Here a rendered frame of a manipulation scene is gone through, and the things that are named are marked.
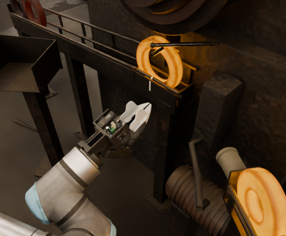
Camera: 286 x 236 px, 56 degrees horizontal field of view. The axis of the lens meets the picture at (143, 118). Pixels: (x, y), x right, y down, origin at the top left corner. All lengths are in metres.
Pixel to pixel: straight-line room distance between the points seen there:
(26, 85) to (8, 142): 0.74
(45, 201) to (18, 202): 0.90
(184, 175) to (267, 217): 0.33
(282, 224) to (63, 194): 0.44
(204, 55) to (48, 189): 0.57
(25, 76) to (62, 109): 0.76
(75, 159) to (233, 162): 0.38
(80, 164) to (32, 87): 0.56
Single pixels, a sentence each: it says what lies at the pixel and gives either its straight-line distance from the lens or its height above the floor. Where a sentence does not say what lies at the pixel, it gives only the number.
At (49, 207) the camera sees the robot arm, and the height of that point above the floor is 0.69.
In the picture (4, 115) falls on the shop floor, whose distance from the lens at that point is 2.03.
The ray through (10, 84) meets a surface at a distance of 1.19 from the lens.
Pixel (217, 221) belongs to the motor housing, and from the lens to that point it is 0.83.
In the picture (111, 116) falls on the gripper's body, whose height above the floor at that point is 0.79.
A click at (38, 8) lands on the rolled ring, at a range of 1.54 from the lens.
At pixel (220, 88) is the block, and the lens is 0.74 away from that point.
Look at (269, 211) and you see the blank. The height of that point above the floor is 0.75.
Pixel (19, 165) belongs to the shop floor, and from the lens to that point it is 1.68.
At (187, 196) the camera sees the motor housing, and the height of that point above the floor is 0.51.
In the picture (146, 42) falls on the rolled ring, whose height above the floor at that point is 0.82.
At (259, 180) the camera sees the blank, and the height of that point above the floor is 0.78.
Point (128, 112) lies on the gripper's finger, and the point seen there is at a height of 0.76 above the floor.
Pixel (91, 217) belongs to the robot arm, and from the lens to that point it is 0.65.
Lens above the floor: 1.24
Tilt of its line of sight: 44 degrees down
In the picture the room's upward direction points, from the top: straight up
